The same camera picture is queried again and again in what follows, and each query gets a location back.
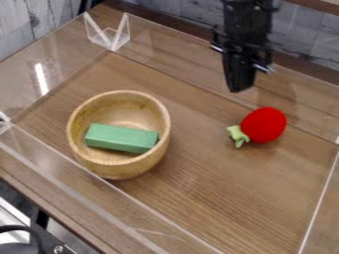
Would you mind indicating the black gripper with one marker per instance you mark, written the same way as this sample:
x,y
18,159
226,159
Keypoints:
x,y
244,41

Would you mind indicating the red plush strawberry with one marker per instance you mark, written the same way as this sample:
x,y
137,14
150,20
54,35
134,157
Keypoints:
x,y
262,127

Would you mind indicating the wooden bowl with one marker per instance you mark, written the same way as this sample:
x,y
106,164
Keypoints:
x,y
125,108

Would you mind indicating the clear acrylic tray walls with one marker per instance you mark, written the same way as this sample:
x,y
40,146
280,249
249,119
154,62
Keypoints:
x,y
214,199

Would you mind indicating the green rectangular block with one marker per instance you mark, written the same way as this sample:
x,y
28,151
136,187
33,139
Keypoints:
x,y
121,138

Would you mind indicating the black table leg bracket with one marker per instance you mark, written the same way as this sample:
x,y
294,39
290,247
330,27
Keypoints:
x,y
60,241

